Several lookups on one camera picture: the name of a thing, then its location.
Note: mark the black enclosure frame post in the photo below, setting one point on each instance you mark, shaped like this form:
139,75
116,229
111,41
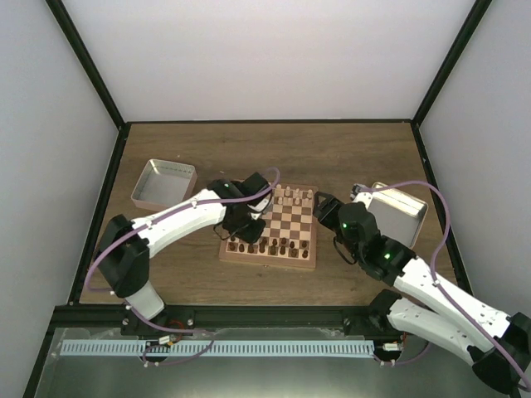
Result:
69,30

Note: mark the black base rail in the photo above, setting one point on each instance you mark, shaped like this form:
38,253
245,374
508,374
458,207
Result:
351,320

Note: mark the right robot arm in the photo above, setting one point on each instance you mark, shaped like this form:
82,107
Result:
419,301

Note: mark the pink metal tray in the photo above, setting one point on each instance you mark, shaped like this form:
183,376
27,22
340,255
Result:
163,184

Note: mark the gold metal tray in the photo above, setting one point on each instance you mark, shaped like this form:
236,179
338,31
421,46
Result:
399,215

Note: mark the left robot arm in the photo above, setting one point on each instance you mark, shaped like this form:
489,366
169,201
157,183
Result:
127,246

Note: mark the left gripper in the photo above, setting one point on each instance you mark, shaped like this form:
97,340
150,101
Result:
250,236

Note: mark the light blue cable duct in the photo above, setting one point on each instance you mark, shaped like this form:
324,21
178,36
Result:
116,348

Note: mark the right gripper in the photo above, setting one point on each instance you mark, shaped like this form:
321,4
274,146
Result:
330,207

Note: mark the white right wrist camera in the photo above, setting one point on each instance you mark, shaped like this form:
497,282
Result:
361,194

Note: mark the wooden chess board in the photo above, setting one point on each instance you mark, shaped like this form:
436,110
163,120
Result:
288,222

